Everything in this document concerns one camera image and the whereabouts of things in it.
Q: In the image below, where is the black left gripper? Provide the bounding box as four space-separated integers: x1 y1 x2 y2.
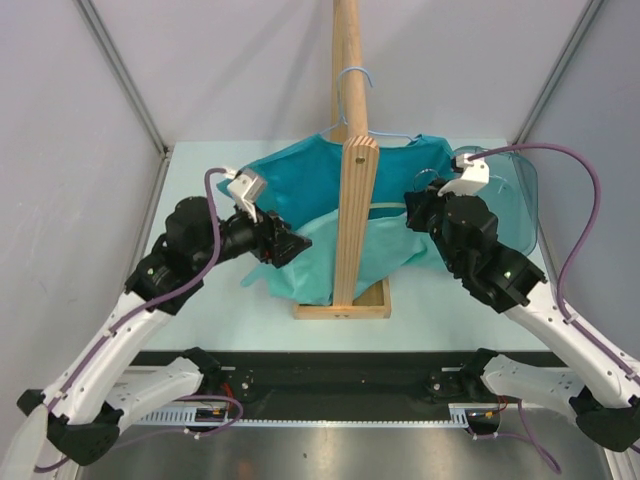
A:
193 197 311 271

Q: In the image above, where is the light teal t shirt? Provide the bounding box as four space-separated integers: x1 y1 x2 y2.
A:
240 208 431 306

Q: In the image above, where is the pale green plastic hanger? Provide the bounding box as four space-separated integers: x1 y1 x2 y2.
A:
369 202 406 210

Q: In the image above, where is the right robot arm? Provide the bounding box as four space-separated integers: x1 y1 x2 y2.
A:
404 180 639 452

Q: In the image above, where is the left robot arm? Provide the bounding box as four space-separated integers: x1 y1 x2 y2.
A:
17 197 312 473

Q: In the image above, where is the dark teal t shirt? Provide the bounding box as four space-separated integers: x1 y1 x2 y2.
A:
246 135 453 229

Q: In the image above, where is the translucent teal plastic bin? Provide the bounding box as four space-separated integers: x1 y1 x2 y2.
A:
478 152 538 255

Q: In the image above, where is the wooden clothes rack stand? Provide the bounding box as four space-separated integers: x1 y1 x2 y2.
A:
293 1 391 320

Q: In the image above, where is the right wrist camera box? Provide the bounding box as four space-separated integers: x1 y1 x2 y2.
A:
437 153 490 197

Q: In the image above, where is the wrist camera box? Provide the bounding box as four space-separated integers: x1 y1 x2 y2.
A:
223 168 267 223
437 153 490 197

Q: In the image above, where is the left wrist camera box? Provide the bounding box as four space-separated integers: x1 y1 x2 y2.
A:
223 168 267 223

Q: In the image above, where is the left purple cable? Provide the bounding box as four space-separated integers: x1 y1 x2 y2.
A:
33 167 245 474

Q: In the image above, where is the light blue wire hanger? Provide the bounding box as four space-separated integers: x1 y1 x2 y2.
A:
319 65 416 142

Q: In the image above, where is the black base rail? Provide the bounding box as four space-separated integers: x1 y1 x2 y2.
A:
119 349 551 421

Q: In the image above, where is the white slotted cable duct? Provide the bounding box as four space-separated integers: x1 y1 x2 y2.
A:
135 398 497 430

